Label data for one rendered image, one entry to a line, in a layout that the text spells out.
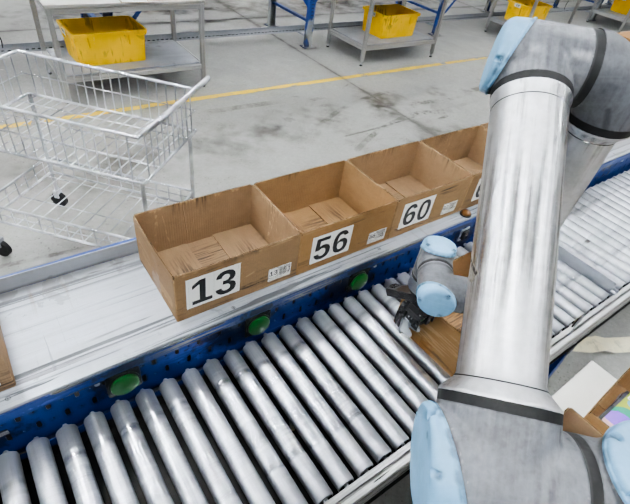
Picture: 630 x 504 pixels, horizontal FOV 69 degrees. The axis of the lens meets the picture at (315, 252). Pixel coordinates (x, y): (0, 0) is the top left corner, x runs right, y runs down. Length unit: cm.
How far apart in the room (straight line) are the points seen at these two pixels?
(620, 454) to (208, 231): 125
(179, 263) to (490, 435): 110
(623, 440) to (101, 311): 118
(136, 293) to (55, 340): 23
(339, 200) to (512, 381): 130
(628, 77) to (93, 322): 126
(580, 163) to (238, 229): 107
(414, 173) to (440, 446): 159
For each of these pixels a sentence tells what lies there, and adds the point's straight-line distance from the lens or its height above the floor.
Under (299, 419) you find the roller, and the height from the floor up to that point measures 75.
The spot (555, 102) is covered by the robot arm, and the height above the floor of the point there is 167.
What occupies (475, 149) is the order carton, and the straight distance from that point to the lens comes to 233.
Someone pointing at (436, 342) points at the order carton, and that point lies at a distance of 147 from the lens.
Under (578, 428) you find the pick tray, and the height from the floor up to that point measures 81.
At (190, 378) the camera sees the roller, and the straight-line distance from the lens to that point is 137.
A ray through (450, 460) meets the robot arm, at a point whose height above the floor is 140.
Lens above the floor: 189
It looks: 41 degrees down
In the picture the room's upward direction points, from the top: 9 degrees clockwise
